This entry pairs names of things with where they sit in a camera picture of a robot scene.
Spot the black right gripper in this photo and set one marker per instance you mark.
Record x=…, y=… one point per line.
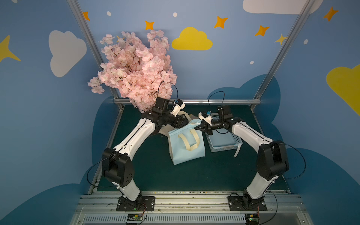
x=209, y=126

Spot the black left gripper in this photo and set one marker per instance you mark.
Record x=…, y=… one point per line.
x=179, y=120

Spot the light blue insulated delivery bag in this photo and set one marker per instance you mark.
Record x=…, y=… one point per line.
x=185, y=143

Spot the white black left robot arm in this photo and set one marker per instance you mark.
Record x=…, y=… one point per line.
x=117, y=164

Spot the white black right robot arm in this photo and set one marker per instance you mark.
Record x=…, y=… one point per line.
x=272, y=161

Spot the light blue perforated basket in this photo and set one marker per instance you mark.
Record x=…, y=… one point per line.
x=222, y=140

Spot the aluminium rear crossbar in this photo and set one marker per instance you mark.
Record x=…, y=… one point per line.
x=221, y=101

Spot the pink cherry blossom tree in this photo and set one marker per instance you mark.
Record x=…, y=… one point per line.
x=139, y=73

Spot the right green circuit board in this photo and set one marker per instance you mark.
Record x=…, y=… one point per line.
x=252, y=219

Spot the green circuit board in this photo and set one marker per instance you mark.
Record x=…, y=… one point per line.
x=134, y=218
x=252, y=219

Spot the left green circuit board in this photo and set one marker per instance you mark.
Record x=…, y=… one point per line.
x=134, y=218

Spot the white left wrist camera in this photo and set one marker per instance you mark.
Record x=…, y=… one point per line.
x=178, y=106

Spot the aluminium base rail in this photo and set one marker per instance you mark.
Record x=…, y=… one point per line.
x=191, y=208

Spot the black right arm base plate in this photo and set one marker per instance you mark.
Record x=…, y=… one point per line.
x=245, y=203

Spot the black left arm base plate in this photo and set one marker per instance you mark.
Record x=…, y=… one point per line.
x=142, y=203

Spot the aluminium frame post left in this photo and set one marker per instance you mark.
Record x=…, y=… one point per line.
x=82, y=22

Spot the aluminium frame post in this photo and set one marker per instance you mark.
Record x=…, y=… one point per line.
x=82, y=22
x=292, y=35

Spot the aluminium frame post right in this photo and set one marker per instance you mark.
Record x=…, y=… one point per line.
x=292, y=35

